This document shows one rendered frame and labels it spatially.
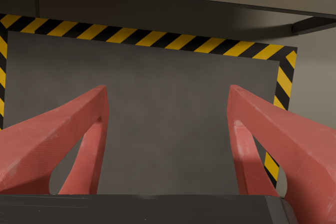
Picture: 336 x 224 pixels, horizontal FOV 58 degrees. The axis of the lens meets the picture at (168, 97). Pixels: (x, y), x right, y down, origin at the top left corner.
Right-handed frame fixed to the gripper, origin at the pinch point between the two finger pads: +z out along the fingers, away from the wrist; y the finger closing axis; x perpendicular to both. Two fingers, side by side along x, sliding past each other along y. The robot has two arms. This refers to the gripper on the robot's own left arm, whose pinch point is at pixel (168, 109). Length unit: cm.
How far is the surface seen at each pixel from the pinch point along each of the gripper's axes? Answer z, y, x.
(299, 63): 92, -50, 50
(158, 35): 97, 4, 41
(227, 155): 74, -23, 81
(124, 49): 95, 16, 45
